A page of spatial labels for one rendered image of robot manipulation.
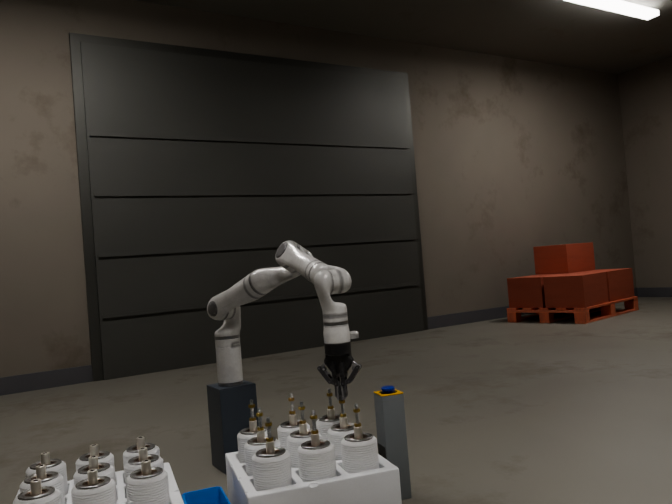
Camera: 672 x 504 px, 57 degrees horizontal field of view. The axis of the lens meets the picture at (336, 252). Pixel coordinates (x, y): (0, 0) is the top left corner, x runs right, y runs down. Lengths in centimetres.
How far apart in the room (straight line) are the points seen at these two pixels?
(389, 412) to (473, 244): 491
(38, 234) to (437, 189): 374
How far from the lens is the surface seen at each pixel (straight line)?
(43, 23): 523
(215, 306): 227
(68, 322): 487
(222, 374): 231
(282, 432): 185
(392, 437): 191
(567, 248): 677
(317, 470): 163
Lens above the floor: 71
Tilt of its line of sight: 1 degrees up
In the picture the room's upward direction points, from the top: 4 degrees counter-clockwise
